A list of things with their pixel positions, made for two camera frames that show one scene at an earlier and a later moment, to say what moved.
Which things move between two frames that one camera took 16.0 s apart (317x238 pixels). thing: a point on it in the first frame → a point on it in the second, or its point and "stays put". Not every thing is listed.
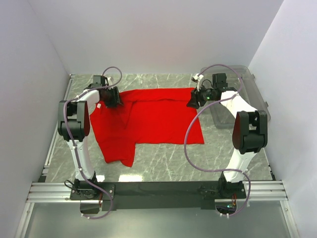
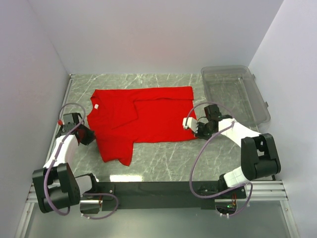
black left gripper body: (114, 96) → (87, 135)
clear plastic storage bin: (241, 78) stays put
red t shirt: (154, 116) stays put
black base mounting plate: (157, 196) stays put
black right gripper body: (194, 97) → (198, 130)
